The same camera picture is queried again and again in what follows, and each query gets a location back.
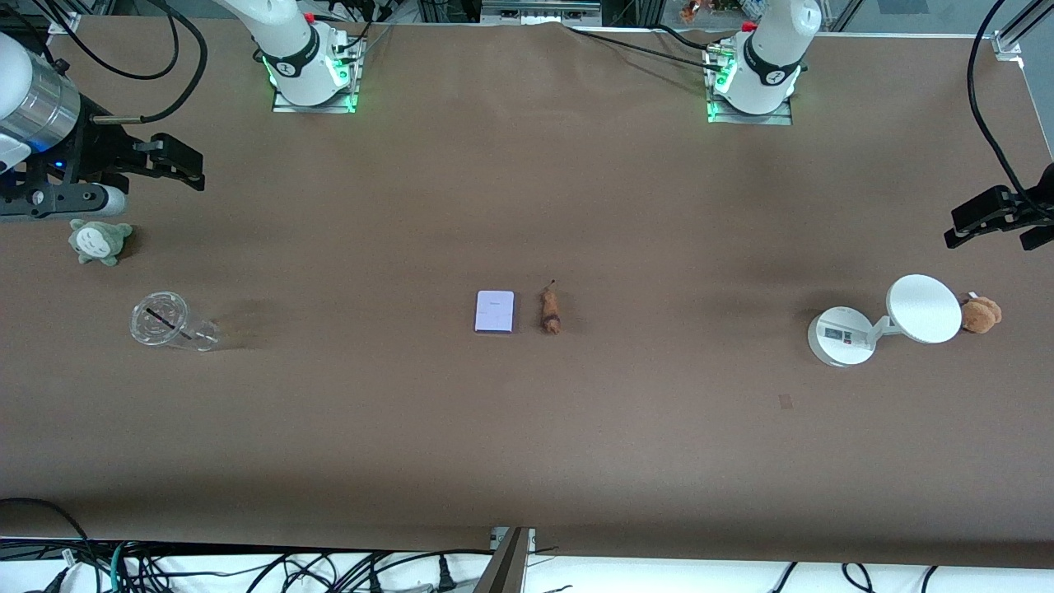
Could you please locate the brown lion statue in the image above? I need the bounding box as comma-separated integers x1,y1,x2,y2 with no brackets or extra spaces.
539,279,563,336

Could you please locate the grey green plush toy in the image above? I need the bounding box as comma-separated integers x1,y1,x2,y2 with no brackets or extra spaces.
68,218,133,267

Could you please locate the clear plastic cup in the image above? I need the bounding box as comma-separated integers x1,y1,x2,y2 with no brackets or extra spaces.
129,292,220,353

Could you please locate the small purple box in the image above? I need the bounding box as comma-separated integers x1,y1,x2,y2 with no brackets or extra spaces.
474,290,516,334

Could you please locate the silver box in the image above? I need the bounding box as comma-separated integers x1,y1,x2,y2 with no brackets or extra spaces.
480,0,604,26

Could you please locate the thin black looped cable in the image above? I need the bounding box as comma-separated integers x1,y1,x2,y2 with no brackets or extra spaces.
33,0,181,82

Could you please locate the thick black right gripper cable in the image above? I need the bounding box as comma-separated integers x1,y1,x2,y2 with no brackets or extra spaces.
89,0,209,126

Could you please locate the brown plush keychain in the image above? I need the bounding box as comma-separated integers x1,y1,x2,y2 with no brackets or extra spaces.
958,291,1004,335

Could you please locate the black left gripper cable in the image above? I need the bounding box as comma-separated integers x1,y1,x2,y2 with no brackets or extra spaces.
967,0,1054,223

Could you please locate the aluminium frame profile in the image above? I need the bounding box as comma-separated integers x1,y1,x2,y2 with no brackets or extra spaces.
991,0,1054,63

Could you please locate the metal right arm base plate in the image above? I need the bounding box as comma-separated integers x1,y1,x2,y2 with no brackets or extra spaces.
272,33,365,114

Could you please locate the black arched cable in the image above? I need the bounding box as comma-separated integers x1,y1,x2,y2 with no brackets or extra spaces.
0,497,90,563

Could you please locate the black cables to arm base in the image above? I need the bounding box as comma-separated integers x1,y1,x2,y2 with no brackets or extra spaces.
567,25,730,75

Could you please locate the grey metal post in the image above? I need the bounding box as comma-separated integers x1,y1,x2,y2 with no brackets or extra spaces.
472,525,538,593

